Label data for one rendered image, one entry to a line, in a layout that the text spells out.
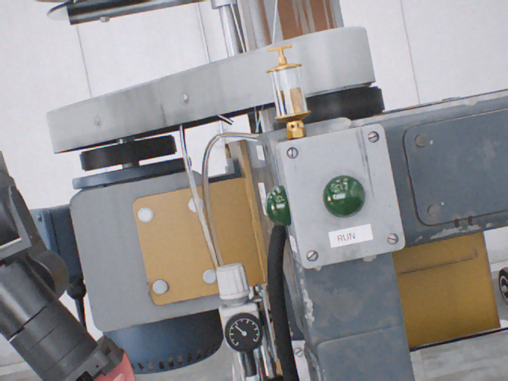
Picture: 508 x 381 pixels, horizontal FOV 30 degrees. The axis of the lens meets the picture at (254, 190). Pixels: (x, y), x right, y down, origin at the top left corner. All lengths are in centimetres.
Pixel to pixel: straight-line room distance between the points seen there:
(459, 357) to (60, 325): 37
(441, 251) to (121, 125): 37
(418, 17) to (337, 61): 531
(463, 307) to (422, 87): 507
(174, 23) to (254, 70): 505
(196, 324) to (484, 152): 51
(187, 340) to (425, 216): 48
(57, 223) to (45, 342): 29
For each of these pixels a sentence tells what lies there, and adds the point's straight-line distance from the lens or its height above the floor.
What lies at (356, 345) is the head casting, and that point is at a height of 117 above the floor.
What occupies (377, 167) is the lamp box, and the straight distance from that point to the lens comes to 67.
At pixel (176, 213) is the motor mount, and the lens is 108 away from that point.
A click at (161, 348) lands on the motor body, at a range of 114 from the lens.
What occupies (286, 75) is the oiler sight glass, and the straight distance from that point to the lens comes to 73.
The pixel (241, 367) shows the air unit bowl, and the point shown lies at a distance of 94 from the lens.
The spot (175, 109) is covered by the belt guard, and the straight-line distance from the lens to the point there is 97.
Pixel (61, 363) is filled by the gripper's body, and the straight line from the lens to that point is 84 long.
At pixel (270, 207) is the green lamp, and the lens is 67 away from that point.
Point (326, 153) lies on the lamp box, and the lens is 66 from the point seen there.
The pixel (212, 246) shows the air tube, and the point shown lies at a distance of 97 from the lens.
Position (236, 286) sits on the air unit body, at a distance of 92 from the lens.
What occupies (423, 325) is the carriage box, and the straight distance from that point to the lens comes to 104.
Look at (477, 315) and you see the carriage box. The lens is 106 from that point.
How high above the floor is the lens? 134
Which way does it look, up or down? 3 degrees down
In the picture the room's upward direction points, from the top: 11 degrees counter-clockwise
